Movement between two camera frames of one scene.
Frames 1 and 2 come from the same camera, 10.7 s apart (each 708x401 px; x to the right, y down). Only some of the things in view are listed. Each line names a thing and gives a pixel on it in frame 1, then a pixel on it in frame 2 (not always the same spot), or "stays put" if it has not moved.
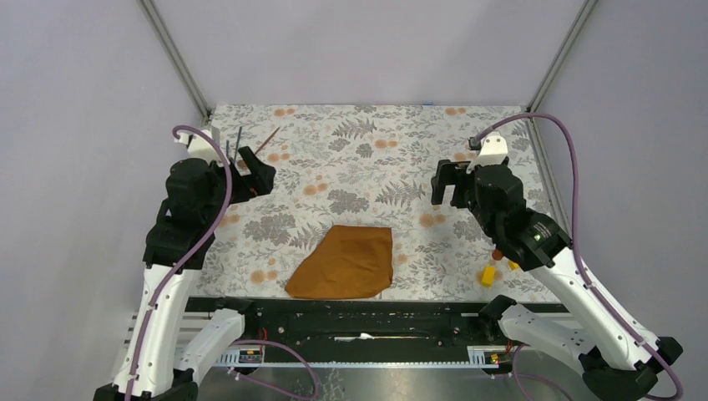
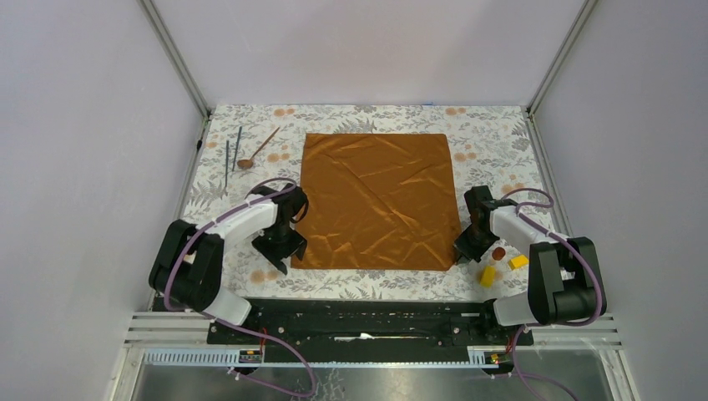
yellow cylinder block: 488,276 stays put
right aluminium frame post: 561,55 stays put
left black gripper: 259,181 -> 275,254
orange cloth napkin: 347,262 -> 377,201
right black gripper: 450,173 -> 462,248
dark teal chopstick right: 237,143 stays put
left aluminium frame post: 175,58 stays put
